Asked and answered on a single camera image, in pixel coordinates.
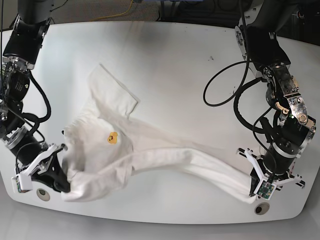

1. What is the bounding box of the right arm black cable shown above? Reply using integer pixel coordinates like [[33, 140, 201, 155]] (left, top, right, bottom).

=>
[[24, 72, 52, 126]]

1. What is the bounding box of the white printed t-shirt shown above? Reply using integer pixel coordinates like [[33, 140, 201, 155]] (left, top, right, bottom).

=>
[[61, 64, 256, 204]]

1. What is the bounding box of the table cable grommet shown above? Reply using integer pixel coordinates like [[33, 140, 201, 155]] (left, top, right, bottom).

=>
[[254, 202, 270, 216], [36, 188, 51, 202]]

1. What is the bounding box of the yellow cable on floor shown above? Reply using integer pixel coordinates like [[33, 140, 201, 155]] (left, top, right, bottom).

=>
[[90, 0, 133, 22]]

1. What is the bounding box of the left table cable grommet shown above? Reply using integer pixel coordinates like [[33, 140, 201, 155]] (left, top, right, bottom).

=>
[[36, 188, 51, 202]]

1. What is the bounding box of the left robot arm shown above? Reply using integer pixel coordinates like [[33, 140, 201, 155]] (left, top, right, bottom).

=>
[[233, 0, 316, 200]]

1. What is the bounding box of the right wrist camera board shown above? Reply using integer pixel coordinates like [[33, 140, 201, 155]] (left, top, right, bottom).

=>
[[11, 173, 33, 193]]

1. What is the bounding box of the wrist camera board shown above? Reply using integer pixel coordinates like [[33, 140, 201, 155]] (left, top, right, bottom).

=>
[[11, 173, 33, 193], [256, 181, 277, 200]]

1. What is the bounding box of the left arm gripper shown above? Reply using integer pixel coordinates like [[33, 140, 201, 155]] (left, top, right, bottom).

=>
[[237, 142, 306, 198]]

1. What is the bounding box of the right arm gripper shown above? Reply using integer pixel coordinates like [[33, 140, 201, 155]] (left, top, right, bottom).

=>
[[14, 143, 71, 193]]

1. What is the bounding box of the right table cable grommet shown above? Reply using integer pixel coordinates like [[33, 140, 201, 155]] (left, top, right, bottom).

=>
[[254, 202, 270, 216]]

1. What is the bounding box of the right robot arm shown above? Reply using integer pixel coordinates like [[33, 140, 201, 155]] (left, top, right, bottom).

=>
[[0, 0, 71, 193]]

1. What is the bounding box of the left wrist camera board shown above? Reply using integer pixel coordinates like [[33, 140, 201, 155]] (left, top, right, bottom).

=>
[[256, 181, 277, 200]]

